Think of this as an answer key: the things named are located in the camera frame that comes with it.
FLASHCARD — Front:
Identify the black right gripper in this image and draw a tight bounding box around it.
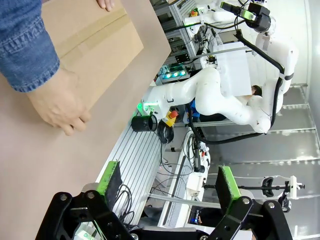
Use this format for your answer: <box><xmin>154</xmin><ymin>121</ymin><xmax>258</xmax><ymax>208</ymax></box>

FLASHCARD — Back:
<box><xmin>221</xmin><ymin>1</ymin><xmax>272</xmax><ymax>33</ymax></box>

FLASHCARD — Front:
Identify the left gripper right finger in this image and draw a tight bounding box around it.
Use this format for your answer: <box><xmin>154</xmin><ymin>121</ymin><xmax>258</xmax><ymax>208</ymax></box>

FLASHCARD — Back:
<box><xmin>207</xmin><ymin>164</ymin><xmax>293</xmax><ymax>240</ymax></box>

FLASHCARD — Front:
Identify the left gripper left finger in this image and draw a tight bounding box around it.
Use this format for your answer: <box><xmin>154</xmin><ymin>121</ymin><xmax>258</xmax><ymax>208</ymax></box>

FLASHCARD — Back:
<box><xmin>34</xmin><ymin>161</ymin><xmax>133</xmax><ymax>240</ymax></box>

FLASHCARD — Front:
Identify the brown cardboard shipping box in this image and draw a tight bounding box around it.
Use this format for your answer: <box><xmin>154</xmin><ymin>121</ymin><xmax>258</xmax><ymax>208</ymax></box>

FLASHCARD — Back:
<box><xmin>41</xmin><ymin>0</ymin><xmax>145</xmax><ymax>113</ymax></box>

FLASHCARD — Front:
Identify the person's right denim forearm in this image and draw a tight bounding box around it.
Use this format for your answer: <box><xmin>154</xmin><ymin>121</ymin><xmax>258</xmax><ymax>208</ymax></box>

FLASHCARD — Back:
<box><xmin>0</xmin><ymin>0</ymin><xmax>61</xmax><ymax>93</ymax></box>

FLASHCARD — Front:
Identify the person's right hand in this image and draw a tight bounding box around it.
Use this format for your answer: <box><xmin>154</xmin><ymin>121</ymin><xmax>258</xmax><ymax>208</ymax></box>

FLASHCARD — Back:
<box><xmin>26</xmin><ymin>67</ymin><xmax>92</xmax><ymax>137</ymax></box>

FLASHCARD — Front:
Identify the person's left hand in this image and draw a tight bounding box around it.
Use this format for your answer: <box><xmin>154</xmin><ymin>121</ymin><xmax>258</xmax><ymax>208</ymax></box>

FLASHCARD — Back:
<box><xmin>96</xmin><ymin>0</ymin><xmax>116</xmax><ymax>12</ymax></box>

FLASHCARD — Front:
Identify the white flat board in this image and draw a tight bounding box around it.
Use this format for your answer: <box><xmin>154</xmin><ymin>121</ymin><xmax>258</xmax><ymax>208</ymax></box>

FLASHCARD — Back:
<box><xmin>214</xmin><ymin>41</ymin><xmax>253</xmax><ymax>98</ymax></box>

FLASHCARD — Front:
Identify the white desk panel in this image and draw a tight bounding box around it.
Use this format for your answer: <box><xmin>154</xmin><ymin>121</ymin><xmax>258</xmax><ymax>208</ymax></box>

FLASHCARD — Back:
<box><xmin>159</xmin><ymin>149</ymin><xmax>211</xmax><ymax>228</ymax></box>

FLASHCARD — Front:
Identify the aluminium profile base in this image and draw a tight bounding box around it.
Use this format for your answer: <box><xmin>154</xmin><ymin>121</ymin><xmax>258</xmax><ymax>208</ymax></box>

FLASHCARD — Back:
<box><xmin>94</xmin><ymin>117</ymin><xmax>176</xmax><ymax>226</ymax></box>

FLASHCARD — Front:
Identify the seated person dark hair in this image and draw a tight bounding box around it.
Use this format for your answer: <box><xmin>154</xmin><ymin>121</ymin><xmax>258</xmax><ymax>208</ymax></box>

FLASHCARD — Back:
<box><xmin>251</xmin><ymin>84</ymin><xmax>263</xmax><ymax>97</ymax></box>

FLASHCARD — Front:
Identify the device with teal lights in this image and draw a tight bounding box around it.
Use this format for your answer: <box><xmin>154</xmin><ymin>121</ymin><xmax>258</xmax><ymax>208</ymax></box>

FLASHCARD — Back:
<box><xmin>161</xmin><ymin>63</ymin><xmax>188</xmax><ymax>85</ymax></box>

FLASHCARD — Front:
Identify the black cup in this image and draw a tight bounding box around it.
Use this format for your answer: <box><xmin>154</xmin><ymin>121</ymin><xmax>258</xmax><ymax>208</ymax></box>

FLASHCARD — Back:
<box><xmin>131</xmin><ymin>113</ymin><xmax>159</xmax><ymax>133</ymax></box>

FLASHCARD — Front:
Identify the black cable bundle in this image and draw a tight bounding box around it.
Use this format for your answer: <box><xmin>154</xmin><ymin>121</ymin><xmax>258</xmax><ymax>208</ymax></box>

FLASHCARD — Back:
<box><xmin>113</xmin><ymin>183</ymin><xmax>136</xmax><ymax>223</ymax></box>

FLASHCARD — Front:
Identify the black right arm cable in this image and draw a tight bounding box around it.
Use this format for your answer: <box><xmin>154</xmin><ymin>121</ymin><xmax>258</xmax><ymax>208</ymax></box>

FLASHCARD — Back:
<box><xmin>186</xmin><ymin>29</ymin><xmax>295</xmax><ymax>146</ymax></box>

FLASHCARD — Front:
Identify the white clamp bracket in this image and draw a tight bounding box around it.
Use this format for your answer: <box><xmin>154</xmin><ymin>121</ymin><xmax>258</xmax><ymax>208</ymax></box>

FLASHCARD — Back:
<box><xmin>283</xmin><ymin>175</ymin><xmax>306</xmax><ymax>201</ymax></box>

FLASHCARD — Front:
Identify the aluminium shelf frame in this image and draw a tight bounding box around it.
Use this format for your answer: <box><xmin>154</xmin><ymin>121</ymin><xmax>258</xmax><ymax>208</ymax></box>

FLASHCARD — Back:
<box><xmin>153</xmin><ymin>0</ymin><xmax>213</xmax><ymax>60</ymax></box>

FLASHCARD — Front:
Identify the coiled black cable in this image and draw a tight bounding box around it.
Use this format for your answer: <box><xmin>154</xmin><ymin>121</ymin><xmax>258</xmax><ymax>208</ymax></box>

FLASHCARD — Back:
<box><xmin>156</xmin><ymin>122</ymin><xmax>175</xmax><ymax>145</ymax></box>

